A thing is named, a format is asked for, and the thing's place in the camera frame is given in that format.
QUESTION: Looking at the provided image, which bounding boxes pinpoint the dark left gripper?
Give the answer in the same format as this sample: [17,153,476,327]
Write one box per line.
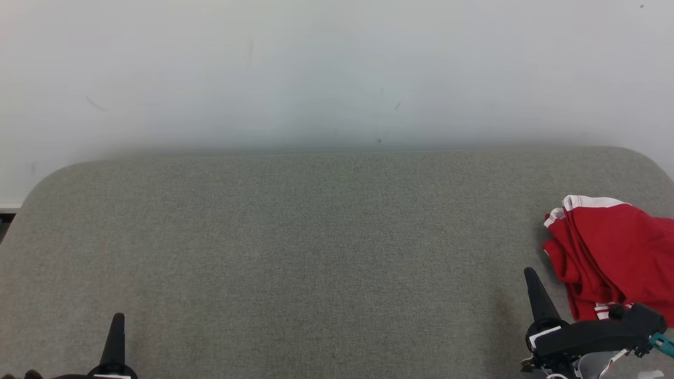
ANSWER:
[50,313,139,379]

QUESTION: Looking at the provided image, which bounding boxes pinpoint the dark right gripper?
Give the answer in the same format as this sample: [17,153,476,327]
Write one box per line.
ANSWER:
[523,267,642,369]

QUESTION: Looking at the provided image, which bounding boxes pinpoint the red Bulls 23 shorts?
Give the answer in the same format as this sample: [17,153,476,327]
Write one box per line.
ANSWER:
[542,195,674,311]

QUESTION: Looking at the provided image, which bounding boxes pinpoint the teal right camera connector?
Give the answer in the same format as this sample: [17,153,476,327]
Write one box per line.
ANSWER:
[649,332,674,360]

